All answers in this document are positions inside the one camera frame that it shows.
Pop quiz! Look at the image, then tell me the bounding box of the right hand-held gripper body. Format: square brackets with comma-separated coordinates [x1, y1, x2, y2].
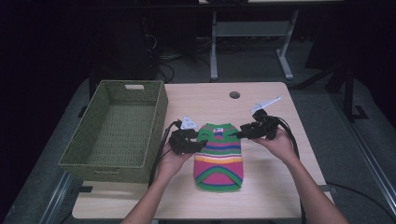
[249, 96, 282, 140]

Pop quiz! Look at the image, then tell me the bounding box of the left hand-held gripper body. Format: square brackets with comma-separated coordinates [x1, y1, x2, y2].
[168, 116, 200, 156]

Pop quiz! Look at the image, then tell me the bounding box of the striped knitted pet sweater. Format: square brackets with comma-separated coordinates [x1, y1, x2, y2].
[192, 122, 245, 192]

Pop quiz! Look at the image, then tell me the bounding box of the person's left hand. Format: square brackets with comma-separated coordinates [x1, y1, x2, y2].
[155, 143, 195, 182]

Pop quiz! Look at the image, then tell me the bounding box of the person's right hand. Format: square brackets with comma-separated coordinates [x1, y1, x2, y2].
[251, 127, 301, 167]

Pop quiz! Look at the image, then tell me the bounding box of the green woven basket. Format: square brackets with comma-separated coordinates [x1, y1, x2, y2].
[58, 79, 169, 184]

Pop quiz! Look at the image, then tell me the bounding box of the black metal stand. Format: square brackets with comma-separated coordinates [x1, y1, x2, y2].
[293, 60, 370, 123]

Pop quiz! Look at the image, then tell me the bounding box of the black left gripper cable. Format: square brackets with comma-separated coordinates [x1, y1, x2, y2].
[148, 119, 183, 189]

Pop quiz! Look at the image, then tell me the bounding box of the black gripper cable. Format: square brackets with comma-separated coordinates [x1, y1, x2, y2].
[274, 116, 307, 224]
[148, 119, 183, 189]

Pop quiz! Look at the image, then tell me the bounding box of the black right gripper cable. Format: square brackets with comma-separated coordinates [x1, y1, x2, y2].
[274, 116, 307, 224]

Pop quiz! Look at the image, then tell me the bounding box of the tangle of black floor cables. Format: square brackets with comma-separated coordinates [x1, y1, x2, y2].
[141, 32, 213, 84]

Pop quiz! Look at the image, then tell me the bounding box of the white metal desk frame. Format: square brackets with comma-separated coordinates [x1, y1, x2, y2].
[209, 8, 301, 82]

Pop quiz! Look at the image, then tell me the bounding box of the metal floor rail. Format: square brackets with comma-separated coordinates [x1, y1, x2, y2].
[38, 171, 75, 224]
[330, 92, 396, 217]

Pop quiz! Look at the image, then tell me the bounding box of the black floor cable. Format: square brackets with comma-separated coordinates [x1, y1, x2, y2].
[325, 181, 396, 220]

